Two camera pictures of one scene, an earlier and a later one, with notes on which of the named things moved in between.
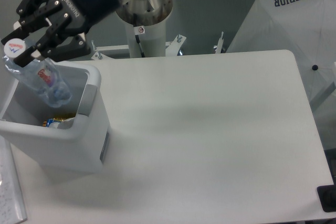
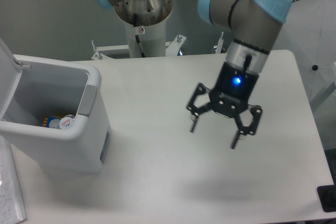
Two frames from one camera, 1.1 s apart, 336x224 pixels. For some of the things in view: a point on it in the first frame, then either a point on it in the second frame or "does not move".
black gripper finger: [37, 6] -> [196, 110]
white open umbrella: [301, 18] does not move
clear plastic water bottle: [41, 73] -> [65, 123]
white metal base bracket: [171, 48] does not move
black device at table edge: [327, 196] does not move
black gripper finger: [60, 43] -> [243, 130]
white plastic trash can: [74, 137] does not move
